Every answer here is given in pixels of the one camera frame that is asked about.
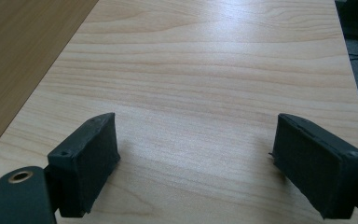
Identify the black equipment base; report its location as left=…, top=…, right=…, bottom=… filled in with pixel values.
left=334, top=0, right=358, bottom=42

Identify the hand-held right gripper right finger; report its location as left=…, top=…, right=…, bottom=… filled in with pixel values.
left=268, top=113, right=358, bottom=220

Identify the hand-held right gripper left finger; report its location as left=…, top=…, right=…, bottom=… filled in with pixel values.
left=47, top=112, right=121, bottom=218

